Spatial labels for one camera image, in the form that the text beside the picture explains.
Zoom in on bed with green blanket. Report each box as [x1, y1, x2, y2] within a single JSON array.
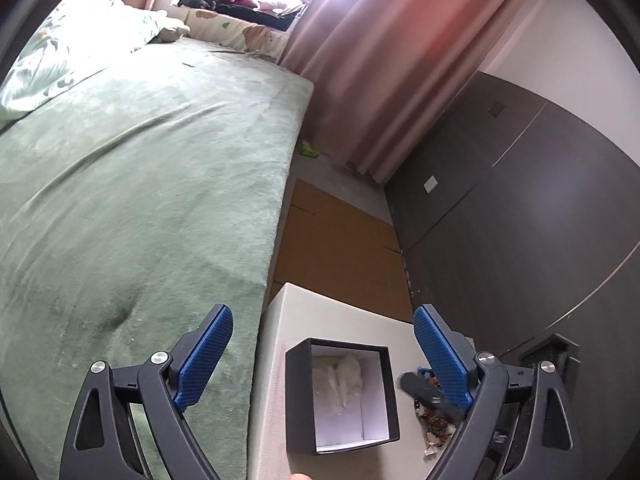
[[0, 35, 315, 480]]

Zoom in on floral printed cushion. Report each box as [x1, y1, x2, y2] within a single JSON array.
[[177, 7, 293, 63]]

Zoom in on floral light green quilt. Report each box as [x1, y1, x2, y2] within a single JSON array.
[[0, 0, 191, 121]]

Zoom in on pile of clothes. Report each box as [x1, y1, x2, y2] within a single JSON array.
[[177, 0, 321, 26]]

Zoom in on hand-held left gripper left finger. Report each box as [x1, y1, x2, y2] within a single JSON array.
[[59, 304, 235, 480]]

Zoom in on white tissue paper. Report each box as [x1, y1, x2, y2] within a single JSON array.
[[312, 355, 364, 416]]

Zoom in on dark grey wardrobe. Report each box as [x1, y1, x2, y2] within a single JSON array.
[[382, 71, 640, 391]]

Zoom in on pink curtain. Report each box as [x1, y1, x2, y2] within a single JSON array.
[[277, 0, 561, 186]]

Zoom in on pile of mixed jewelry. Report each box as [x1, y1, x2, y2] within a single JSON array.
[[414, 395, 458, 457]]

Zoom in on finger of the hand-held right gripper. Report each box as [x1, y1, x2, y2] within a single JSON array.
[[401, 368, 466, 422]]

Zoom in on flattened brown cardboard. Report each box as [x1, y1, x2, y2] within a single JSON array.
[[270, 178, 416, 323]]

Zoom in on black jewelry box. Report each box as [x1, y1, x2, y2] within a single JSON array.
[[285, 338, 402, 456]]

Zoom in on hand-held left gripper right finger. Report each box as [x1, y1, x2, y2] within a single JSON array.
[[413, 303, 583, 480]]

